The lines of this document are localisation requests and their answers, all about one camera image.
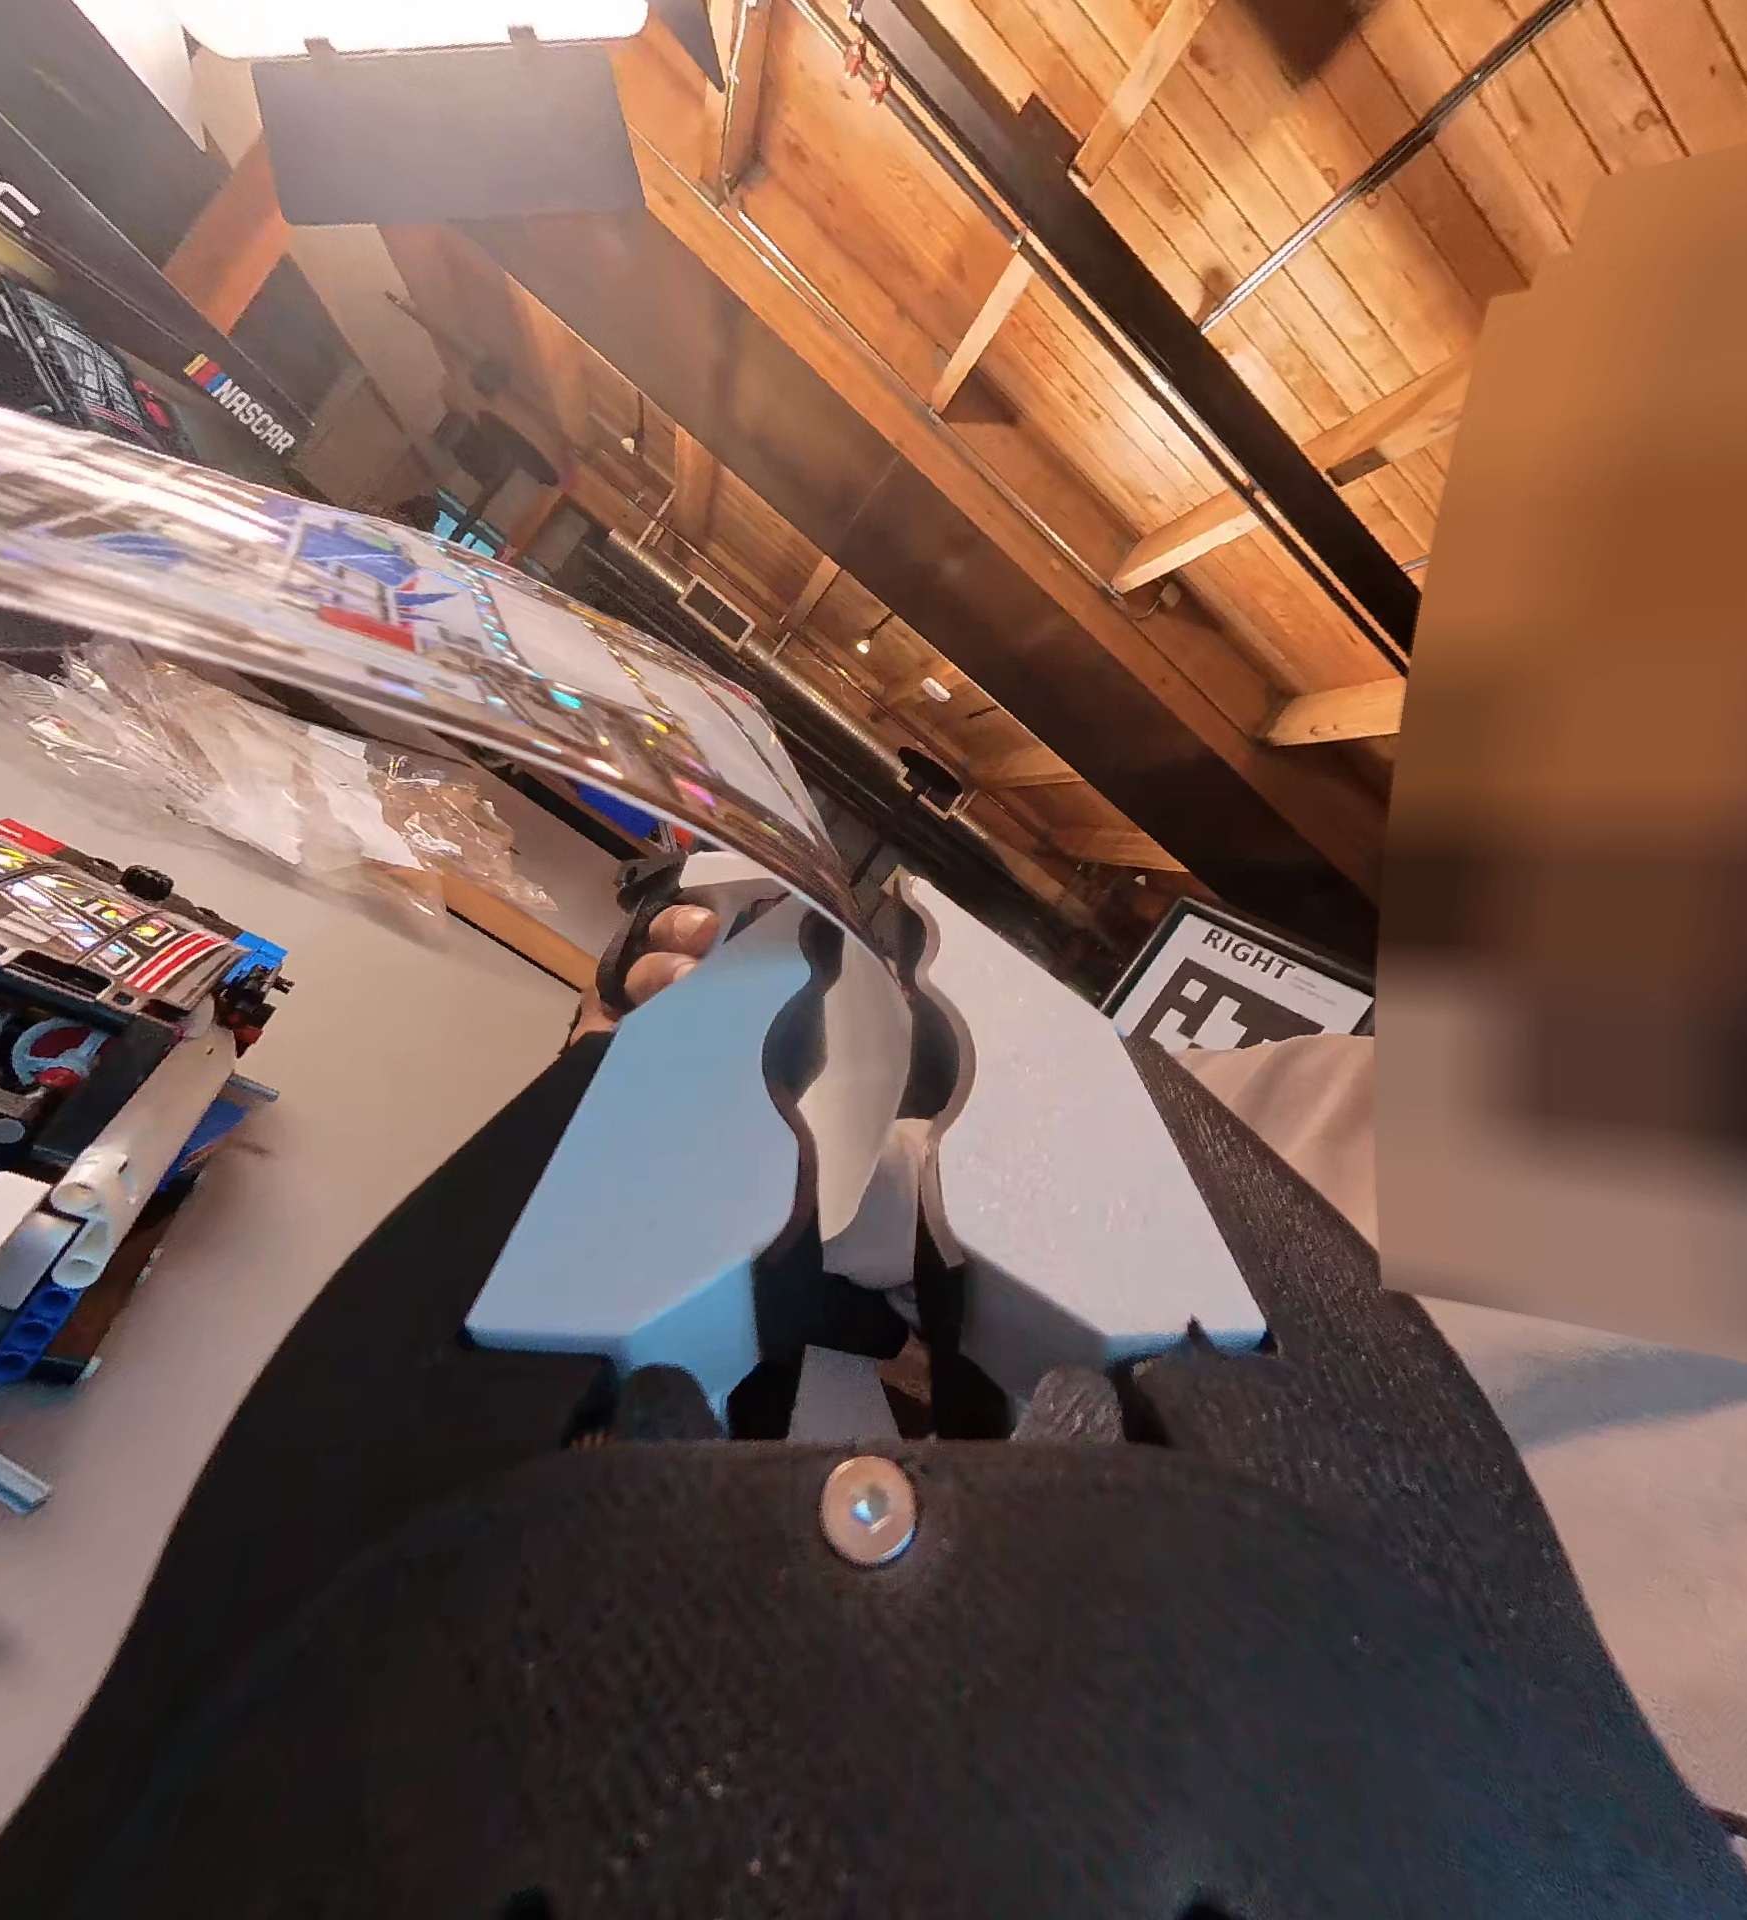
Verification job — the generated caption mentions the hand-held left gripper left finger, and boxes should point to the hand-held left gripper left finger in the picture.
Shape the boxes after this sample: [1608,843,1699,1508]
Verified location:
[466,874,824,1427]

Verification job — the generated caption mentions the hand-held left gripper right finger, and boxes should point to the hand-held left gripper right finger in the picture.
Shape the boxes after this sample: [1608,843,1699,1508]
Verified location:
[896,874,1271,1434]

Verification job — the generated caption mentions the holographic sticker sheet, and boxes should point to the holographic sticker sheet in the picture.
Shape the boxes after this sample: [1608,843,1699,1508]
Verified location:
[0,408,917,1246]

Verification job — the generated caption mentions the lego race car model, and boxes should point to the lego race car model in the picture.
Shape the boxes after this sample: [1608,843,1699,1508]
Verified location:
[0,818,291,1512]

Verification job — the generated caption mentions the black lego set box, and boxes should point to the black lego set box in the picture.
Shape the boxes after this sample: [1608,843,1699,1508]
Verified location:
[0,0,318,467]

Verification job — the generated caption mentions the person's right hand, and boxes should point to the person's right hand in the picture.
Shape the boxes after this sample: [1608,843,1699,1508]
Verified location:
[619,898,725,1012]

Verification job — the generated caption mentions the black framed marker sign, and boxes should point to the black framed marker sign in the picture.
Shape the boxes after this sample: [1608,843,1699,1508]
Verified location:
[1102,898,1377,1061]

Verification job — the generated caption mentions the clear plastic bags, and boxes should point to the clear plastic bags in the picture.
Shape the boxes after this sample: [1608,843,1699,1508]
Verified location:
[0,630,558,918]

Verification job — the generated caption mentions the studio light panel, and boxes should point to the studio light panel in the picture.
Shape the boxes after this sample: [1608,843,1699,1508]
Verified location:
[174,0,650,229]

